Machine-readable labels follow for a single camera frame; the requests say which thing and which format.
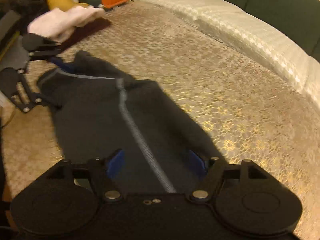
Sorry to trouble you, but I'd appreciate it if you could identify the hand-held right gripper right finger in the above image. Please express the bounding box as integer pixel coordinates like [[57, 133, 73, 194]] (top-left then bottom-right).
[[189, 149, 268, 202]]

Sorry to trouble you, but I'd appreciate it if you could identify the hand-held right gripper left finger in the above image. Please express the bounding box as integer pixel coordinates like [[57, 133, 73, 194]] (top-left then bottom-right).
[[47, 149, 125, 202]]

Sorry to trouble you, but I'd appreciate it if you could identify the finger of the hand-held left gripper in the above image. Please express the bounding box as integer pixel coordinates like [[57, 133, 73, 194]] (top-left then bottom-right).
[[29, 46, 75, 72], [11, 71, 48, 113]]

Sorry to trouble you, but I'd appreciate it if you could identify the dark grey stitched garment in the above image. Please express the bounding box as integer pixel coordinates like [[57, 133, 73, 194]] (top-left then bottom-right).
[[37, 50, 225, 195]]

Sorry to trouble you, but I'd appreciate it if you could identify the cream folded towel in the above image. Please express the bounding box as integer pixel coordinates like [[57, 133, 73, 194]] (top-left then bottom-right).
[[27, 6, 104, 43]]

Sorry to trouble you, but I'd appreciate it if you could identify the maroon folded garment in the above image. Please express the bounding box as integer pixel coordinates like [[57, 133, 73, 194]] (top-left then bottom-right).
[[60, 17, 112, 50]]

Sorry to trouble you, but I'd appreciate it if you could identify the green sofa with cream cover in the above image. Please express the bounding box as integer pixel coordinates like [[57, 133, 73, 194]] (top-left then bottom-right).
[[135, 0, 320, 100]]

